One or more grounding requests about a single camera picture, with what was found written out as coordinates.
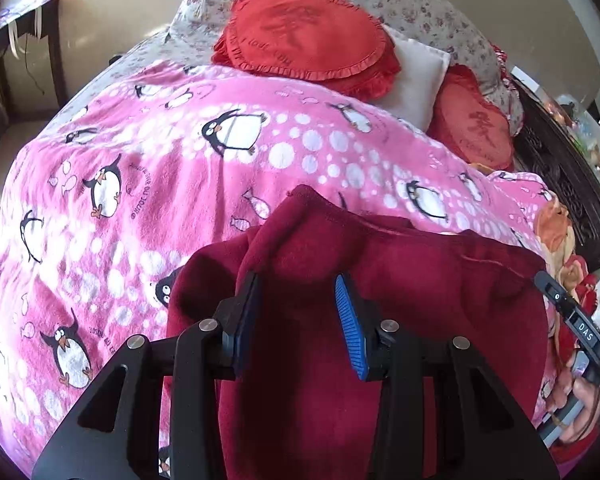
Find dark red sweater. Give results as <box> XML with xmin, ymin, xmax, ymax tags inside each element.
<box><xmin>166</xmin><ymin>185</ymin><xmax>563</xmax><ymax>480</ymax></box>

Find small red heart cushion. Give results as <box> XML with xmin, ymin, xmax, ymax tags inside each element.
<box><xmin>426</xmin><ymin>64</ymin><xmax>516</xmax><ymax>173</ymax></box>

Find dark wooden desk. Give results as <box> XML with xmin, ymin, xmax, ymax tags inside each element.
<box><xmin>0</xmin><ymin>0</ymin><xmax>69</xmax><ymax>217</ymax></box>

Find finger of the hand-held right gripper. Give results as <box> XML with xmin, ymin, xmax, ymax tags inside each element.
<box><xmin>532</xmin><ymin>270</ymin><xmax>573</xmax><ymax>315</ymax></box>

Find dark carved wooden headboard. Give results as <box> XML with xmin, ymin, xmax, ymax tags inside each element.
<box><xmin>510</xmin><ymin>67</ymin><xmax>600</xmax><ymax>272</ymax></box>

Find orange floral blanket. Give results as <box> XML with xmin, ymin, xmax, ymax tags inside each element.
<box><xmin>467</xmin><ymin>160</ymin><xmax>600</xmax><ymax>466</ymax></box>

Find printed paper bag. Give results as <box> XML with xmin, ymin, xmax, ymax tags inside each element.
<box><xmin>0</xmin><ymin>0</ymin><xmax>57</xmax><ymax>61</ymax></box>

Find red ruffled cloth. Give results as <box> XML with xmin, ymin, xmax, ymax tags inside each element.
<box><xmin>490</xmin><ymin>42</ymin><xmax>514</xmax><ymax>79</ymax></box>

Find black cable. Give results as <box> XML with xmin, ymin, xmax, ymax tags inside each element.
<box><xmin>22</xmin><ymin>35</ymin><xmax>49</xmax><ymax>97</ymax></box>

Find person's right hand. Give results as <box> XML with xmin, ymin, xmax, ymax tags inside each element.
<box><xmin>555</xmin><ymin>351</ymin><xmax>600</xmax><ymax>443</ymax></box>

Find large red heart cushion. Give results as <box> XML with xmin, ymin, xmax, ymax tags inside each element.
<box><xmin>211</xmin><ymin>0</ymin><xmax>402</xmax><ymax>98</ymax></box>

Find white pillow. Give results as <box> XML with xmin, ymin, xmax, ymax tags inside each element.
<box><xmin>380</xmin><ymin>24</ymin><xmax>452</xmax><ymax>131</ymax></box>

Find large floral pillow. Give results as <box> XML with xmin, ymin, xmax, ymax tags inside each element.
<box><xmin>270</xmin><ymin>0</ymin><xmax>526</xmax><ymax>136</ymax></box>

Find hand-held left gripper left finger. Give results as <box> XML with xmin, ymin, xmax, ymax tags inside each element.
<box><xmin>32</xmin><ymin>270</ymin><xmax>264</xmax><ymax>480</ymax></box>

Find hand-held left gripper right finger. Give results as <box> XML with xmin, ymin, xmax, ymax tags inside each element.
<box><xmin>334</xmin><ymin>272</ymin><xmax>562</xmax><ymax>480</ymax></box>

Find cluster of small trinkets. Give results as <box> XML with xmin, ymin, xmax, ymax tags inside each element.
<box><xmin>545</xmin><ymin>95</ymin><xmax>600</xmax><ymax>192</ymax></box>

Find pink penguin blanket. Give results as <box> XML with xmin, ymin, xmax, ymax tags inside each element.
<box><xmin>0</xmin><ymin>60</ymin><xmax>566</xmax><ymax>480</ymax></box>

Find grey floral bedsheet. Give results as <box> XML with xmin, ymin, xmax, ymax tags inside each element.
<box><xmin>107</xmin><ymin>30</ymin><xmax>221</xmax><ymax>81</ymax></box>

